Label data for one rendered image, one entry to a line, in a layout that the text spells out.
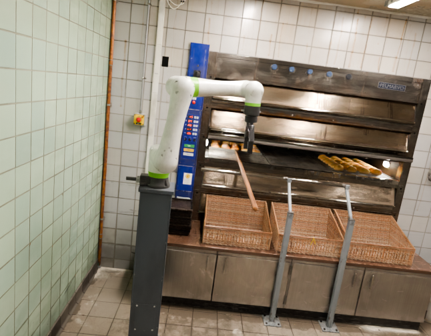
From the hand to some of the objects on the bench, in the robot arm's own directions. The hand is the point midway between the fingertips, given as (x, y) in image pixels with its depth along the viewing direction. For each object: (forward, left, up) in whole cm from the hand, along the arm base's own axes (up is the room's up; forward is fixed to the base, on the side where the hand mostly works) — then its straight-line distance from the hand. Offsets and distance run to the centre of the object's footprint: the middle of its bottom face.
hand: (247, 149), depth 221 cm
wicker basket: (+15, +80, -90) cm, 121 cm away
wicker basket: (+133, +72, -90) cm, 176 cm away
